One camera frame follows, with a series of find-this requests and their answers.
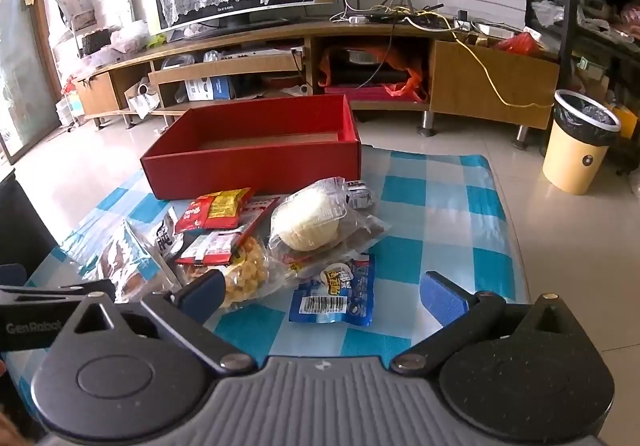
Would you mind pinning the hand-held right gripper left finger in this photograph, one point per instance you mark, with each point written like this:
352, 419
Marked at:
205, 290

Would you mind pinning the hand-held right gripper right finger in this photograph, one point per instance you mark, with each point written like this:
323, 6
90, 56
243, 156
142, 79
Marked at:
441, 295

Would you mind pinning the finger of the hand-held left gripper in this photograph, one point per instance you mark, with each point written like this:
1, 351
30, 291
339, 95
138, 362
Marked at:
50, 291

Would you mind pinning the yellow puffed balls packet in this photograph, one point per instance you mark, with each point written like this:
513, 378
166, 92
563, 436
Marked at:
245, 271

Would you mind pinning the red silver spicy strip packet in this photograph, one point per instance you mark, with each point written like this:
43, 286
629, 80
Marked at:
215, 246

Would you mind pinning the white wafer packet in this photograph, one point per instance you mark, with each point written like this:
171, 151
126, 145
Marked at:
165, 238

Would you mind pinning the red yellow snack packet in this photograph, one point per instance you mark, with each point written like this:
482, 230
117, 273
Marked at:
215, 211

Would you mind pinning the bread packet with blue stripe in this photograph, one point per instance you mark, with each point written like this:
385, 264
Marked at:
125, 261

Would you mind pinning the blue snack packet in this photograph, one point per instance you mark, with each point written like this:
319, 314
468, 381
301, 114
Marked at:
340, 298

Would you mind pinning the round bread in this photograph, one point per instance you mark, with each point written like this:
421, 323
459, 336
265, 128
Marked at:
305, 221

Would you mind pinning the red cardboard box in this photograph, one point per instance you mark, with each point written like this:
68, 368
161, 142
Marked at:
250, 165

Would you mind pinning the blue white checked tablecloth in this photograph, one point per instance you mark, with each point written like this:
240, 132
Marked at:
450, 226

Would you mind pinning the black cabinet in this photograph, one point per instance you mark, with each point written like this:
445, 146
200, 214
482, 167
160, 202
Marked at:
25, 226

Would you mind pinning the small silver snack packet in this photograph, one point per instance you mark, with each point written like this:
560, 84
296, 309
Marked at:
359, 196

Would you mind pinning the yellow trash bin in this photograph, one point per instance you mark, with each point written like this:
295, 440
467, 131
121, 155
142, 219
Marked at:
575, 150

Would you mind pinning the white plastic bag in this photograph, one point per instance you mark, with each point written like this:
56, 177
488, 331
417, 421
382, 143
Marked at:
142, 98

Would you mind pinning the white blue carton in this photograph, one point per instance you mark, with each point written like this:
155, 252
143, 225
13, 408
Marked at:
210, 88

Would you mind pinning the glass door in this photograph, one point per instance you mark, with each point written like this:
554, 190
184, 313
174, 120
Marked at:
20, 75

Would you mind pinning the wooden television stand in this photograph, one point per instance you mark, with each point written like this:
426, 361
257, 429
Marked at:
475, 75

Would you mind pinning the orange plastic bag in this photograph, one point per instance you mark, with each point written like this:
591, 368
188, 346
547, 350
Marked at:
400, 58

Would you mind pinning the black basket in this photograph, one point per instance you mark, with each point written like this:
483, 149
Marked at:
96, 41

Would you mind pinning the white storage cart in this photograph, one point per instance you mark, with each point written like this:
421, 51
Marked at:
72, 25

